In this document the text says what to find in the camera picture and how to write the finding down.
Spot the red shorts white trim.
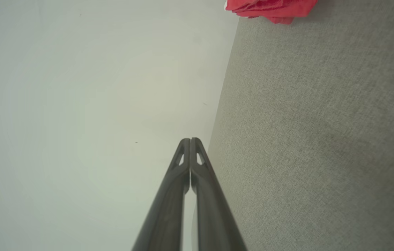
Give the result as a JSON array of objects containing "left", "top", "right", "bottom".
[{"left": 225, "top": 0, "right": 319, "bottom": 25}]

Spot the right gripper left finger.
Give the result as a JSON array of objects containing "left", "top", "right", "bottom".
[{"left": 132, "top": 138, "right": 191, "bottom": 251}]

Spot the grey fabric mat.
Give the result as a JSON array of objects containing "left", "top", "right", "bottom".
[{"left": 207, "top": 0, "right": 394, "bottom": 251}]

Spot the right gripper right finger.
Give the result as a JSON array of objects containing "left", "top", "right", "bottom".
[{"left": 190, "top": 137, "right": 248, "bottom": 251}]

